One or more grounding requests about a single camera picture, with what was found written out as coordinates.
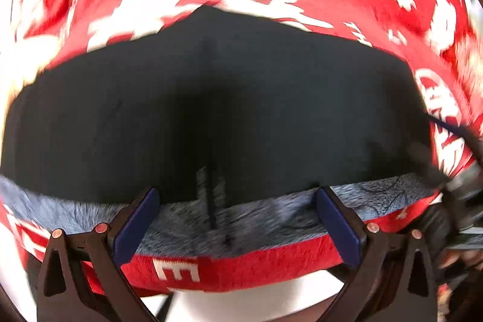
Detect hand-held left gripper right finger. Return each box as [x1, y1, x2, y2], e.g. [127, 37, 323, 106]
[315, 186, 440, 322]

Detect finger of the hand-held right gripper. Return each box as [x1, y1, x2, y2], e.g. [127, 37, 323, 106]
[426, 113, 481, 147]
[405, 142, 451, 185]

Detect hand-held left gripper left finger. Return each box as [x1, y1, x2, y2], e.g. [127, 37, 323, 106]
[37, 187, 161, 322]

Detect black pants with floral waistband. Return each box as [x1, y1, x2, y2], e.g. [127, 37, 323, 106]
[0, 4, 455, 259]

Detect black cable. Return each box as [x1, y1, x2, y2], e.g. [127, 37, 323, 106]
[156, 292, 175, 322]

